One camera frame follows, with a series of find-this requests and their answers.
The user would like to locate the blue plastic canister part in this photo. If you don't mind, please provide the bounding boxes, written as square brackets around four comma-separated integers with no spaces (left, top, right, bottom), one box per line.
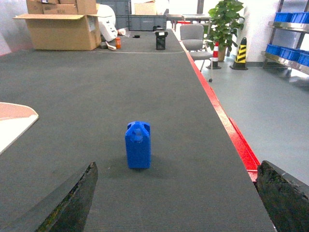
[125,121,151,169]

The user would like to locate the red conveyor frame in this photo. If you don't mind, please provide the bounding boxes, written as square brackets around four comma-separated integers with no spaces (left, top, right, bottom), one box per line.
[171,29,261,182]

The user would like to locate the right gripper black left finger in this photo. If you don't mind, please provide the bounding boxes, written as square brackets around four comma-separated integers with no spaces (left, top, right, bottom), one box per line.
[1,162,98,232]

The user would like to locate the stacked cardboard boxes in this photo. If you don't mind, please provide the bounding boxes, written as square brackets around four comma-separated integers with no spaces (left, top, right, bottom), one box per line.
[26,0,97,15]

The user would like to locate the grey plastic crate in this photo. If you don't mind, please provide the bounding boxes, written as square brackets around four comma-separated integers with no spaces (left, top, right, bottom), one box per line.
[115,14,167,31]

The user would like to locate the orange bottle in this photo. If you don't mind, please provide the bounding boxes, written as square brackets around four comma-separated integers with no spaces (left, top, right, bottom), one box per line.
[115,37,121,49]

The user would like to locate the red white traffic cone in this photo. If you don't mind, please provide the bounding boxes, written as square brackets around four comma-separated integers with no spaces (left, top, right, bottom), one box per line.
[207,42,221,70]

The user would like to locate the blue bin on shelf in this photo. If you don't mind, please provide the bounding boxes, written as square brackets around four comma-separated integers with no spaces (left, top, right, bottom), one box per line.
[266,44,282,56]
[279,47,302,62]
[297,51,309,67]

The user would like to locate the steel shelf rack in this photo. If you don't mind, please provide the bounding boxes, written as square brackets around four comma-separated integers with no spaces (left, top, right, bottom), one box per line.
[261,0,309,74]

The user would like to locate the grey office chair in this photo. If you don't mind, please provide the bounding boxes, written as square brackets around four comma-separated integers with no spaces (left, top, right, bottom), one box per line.
[180,24,213,83]

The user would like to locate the beige plastic dustpan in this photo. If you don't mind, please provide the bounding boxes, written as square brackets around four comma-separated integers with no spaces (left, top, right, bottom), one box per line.
[0,102,39,154]

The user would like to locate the yellow black striped bollard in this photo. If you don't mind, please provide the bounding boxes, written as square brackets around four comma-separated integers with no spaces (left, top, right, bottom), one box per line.
[230,37,248,71]

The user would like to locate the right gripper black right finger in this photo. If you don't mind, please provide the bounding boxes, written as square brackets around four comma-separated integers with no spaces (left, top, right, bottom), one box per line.
[256,160,309,232]

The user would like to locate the large open cardboard box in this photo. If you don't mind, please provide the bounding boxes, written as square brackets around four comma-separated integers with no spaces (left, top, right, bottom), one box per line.
[13,14,101,51]

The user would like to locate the green potted plant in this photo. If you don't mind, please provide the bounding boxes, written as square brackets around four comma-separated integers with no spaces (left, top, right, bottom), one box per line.
[206,0,245,62]

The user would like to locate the black small crate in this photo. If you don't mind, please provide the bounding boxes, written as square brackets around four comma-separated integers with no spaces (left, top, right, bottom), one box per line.
[154,30,169,50]

